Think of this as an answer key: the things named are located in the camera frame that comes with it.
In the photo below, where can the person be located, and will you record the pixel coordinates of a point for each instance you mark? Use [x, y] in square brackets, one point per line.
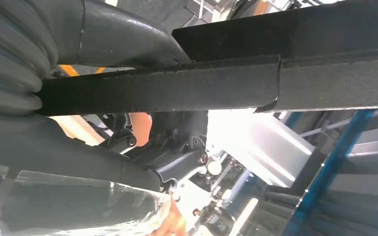
[78, 130]

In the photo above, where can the black white machine assembly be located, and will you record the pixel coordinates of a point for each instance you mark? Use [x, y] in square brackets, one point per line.
[215, 224]

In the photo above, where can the blue metal shelf rack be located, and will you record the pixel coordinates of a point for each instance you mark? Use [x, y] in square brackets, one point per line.
[326, 176]

